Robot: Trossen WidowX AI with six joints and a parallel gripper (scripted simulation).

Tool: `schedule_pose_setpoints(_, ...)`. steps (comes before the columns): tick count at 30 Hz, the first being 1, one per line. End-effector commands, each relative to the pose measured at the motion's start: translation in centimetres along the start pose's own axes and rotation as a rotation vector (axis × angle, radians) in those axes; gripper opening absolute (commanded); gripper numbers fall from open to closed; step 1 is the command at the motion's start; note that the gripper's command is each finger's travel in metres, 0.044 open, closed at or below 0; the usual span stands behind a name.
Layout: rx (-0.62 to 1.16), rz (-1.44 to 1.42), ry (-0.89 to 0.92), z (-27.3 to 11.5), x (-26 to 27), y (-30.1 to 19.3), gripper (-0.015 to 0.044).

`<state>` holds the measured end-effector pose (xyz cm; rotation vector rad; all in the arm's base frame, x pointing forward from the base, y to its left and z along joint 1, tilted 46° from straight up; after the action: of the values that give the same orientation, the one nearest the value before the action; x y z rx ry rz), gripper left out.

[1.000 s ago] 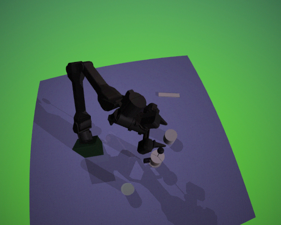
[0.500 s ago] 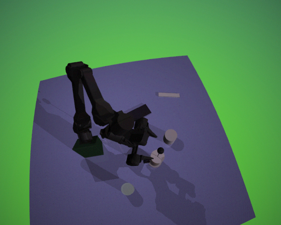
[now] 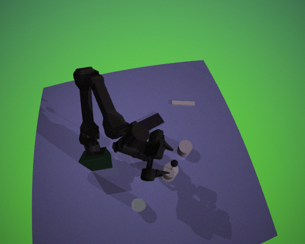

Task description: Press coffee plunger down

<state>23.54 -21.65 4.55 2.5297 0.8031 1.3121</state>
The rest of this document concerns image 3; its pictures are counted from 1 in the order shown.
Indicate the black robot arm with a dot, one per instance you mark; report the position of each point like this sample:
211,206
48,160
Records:
132,135

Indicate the grey flat bar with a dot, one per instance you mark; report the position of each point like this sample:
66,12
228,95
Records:
185,103

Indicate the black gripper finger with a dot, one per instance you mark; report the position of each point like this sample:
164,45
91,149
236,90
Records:
160,172
165,144

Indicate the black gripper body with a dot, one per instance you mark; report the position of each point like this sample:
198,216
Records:
148,173

